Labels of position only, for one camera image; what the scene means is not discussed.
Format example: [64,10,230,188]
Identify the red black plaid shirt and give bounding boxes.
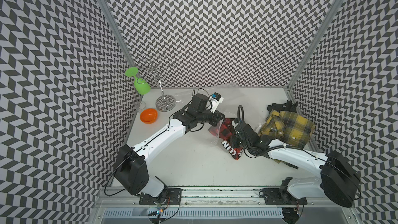
[208,118,243,160]

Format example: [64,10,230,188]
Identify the clear plastic vacuum bag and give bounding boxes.
[174,83,271,145]

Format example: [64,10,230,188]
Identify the yellow plaid shirt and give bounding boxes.
[260,110,315,142]

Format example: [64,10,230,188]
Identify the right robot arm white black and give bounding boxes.
[230,118,361,208]

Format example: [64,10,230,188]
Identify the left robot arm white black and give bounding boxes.
[112,92,225,198]

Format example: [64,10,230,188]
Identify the black folded shirt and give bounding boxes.
[267,100,298,113]

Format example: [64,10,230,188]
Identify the chrome glass holder stand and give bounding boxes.
[142,55,176,112]

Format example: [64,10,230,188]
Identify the orange plastic bowl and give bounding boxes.
[140,108,158,124]

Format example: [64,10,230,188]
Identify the clear plastic cup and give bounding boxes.
[135,101,146,113]

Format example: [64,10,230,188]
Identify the green plastic wine glass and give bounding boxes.
[125,67,151,95]

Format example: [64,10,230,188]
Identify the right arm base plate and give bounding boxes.
[259,177,308,206]

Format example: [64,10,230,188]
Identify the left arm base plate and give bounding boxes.
[139,188,182,206]

